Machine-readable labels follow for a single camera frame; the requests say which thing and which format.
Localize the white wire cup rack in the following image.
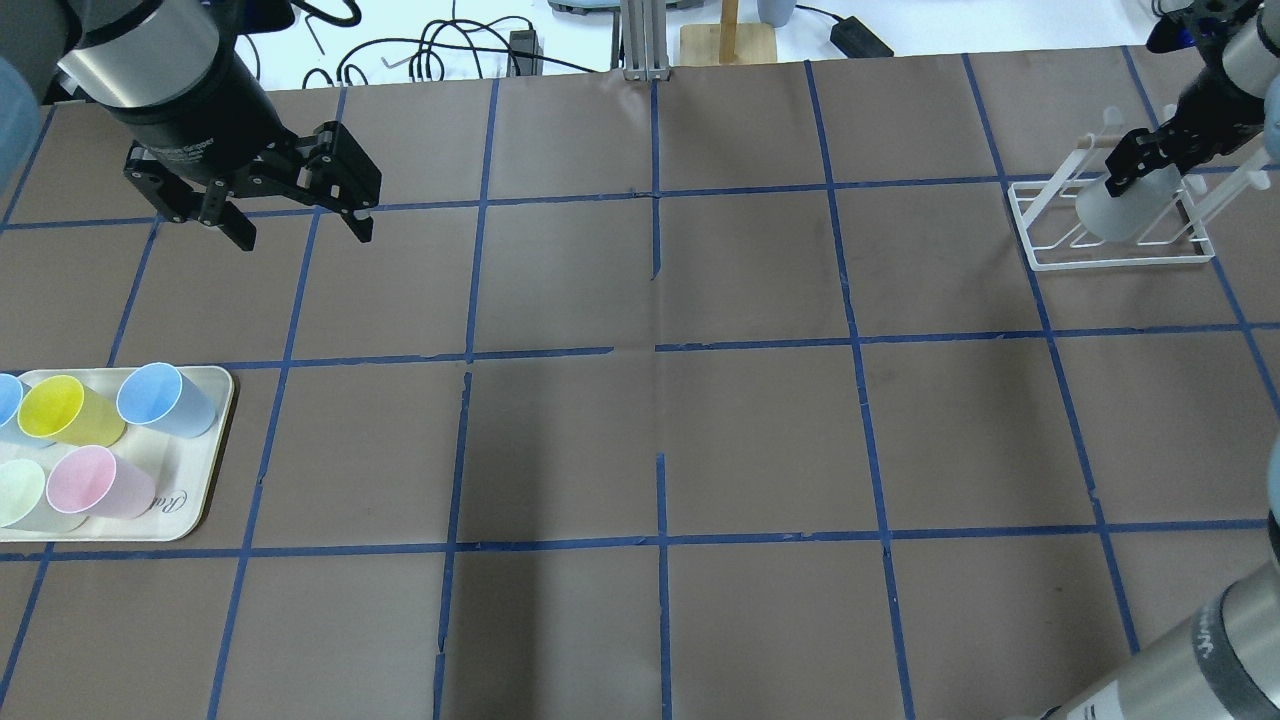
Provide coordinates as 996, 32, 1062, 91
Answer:
1007, 106, 1277, 272

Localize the yellow plastic cup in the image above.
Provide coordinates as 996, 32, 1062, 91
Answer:
15, 374, 125, 446

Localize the blue cup on side table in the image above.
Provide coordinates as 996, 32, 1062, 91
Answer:
756, 0, 797, 29

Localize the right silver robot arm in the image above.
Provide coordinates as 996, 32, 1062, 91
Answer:
1009, 1, 1279, 719

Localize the pink plastic cup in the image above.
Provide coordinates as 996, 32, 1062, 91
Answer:
45, 445, 157, 520

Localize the white serving tray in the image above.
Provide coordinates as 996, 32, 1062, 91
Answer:
1, 366, 238, 544

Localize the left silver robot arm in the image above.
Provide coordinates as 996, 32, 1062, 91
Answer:
3, 1, 381, 251

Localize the wooden mug tree stand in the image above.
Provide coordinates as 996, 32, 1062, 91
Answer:
676, 1, 778, 67

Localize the black power adapter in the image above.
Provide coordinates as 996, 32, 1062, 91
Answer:
829, 17, 895, 59

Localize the aluminium frame post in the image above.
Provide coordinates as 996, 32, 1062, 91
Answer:
620, 1, 669, 82

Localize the blue plastic cup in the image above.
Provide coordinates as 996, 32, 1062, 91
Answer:
115, 363, 218, 439
0, 373, 29, 433

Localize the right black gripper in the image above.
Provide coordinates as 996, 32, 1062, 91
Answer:
1103, 85, 1265, 197

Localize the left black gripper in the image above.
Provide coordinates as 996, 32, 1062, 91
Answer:
108, 45, 381, 252

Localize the pale green plastic cup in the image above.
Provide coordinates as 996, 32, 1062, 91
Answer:
1, 457, 88, 533

